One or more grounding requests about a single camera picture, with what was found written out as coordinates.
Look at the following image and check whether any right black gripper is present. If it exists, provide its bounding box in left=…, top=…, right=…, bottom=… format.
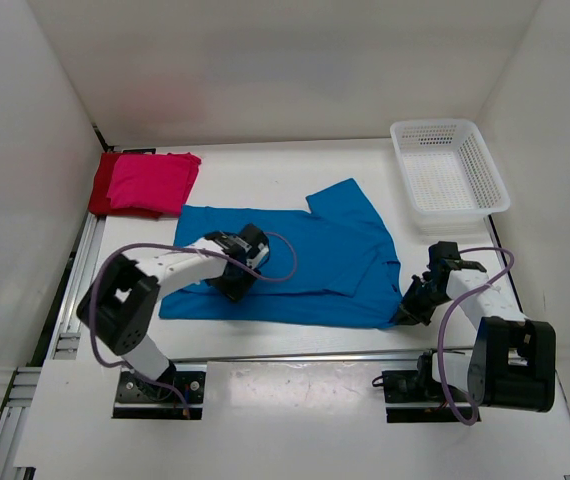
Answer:
left=390, top=274, right=451, bottom=325

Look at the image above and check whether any blue t-shirt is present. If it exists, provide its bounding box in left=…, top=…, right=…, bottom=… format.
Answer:
left=159, top=179, right=402, bottom=329

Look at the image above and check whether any pink t-shirt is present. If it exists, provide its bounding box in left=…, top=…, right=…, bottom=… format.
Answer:
left=107, top=153, right=201, bottom=218

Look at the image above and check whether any dark red t-shirt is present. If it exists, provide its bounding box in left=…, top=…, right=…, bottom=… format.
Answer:
left=88, top=153, right=120, bottom=216

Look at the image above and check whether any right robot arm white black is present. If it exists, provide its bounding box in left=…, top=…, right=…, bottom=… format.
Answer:
left=383, top=241, right=556, bottom=412

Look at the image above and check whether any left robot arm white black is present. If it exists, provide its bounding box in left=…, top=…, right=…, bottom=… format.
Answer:
left=77, top=224, right=269, bottom=400

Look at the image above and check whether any white plastic basket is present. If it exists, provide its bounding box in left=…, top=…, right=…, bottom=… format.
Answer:
left=390, top=118, right=511, bottom=234

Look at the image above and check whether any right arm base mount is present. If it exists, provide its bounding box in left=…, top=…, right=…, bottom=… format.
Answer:
left=371, top=349, right=481, bottom=426

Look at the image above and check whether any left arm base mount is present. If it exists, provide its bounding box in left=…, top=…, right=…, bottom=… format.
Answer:
left=112, top=363, right=207, bottom=421

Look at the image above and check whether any aluminium frame rail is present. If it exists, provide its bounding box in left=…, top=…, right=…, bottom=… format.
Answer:
left=0, top=144, right=121, bottom=480

